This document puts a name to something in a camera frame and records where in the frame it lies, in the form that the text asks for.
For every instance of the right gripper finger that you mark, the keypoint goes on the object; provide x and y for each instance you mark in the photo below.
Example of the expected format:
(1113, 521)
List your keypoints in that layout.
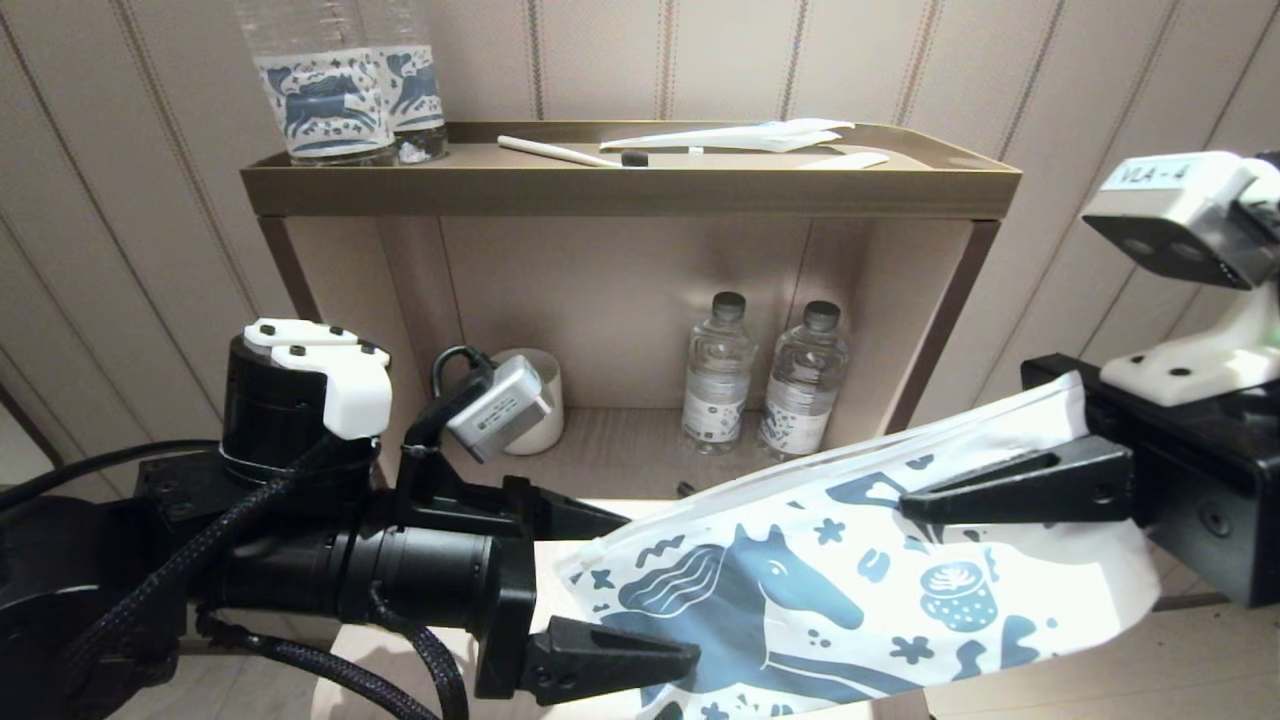
(1050, 490)

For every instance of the white blue-patterned plastic bag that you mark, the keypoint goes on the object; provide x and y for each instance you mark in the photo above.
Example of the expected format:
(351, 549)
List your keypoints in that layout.
(800, 600)

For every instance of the large blue-label water bottle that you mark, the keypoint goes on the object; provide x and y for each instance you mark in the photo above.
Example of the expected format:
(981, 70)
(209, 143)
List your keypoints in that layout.
(320, 100)
(415, 90)

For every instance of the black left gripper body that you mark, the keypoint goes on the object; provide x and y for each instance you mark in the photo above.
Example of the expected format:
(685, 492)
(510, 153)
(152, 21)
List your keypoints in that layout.
(505, 620)

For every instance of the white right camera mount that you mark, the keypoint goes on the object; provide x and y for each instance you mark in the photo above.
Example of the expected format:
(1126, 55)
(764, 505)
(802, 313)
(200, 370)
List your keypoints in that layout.
(1200, 365)

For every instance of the flat white sachet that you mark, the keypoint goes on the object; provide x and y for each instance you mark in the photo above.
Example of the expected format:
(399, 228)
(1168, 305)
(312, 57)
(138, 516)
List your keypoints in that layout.
(848, 160)

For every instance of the small clear water bottle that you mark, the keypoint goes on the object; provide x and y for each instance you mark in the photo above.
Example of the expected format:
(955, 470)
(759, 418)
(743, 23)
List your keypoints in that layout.
(718, 380)
(803, 390)

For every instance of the beige shelf unit bronze tray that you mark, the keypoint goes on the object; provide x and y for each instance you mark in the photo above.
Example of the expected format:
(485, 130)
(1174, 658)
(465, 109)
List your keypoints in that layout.
(650, 190)

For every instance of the white ribbed mug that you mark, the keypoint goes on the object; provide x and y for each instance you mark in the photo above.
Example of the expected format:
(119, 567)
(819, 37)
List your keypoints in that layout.
(540, 420)

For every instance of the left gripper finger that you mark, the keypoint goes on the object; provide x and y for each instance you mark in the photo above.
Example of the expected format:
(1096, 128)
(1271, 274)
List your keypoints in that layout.
(600, 660)
(570, 518)

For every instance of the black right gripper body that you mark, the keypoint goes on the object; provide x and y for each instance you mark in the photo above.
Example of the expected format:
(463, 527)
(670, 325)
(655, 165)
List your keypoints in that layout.
(1210, 500)

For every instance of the white packet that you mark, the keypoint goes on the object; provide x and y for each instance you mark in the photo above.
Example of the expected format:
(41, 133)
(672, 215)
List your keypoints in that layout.
(740, 136)

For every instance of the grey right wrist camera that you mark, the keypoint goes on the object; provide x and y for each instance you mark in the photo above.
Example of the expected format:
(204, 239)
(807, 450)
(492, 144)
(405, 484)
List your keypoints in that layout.
(1170, 220)

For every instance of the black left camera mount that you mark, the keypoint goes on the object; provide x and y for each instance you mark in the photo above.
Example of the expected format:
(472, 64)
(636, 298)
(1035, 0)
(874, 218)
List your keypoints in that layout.
(450, 500)

